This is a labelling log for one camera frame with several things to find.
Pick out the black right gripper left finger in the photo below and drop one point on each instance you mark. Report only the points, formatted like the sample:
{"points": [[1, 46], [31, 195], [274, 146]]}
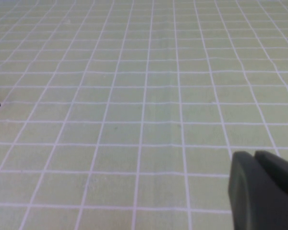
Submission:
{"points": [[249, 203]]}

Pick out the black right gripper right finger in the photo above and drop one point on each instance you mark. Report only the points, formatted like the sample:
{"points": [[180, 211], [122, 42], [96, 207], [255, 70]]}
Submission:
{"points": [[280, 173]]}

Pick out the green white grid tablecloth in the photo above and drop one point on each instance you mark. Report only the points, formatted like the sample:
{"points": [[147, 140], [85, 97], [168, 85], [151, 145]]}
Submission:
{"points": [[134, 119]]}

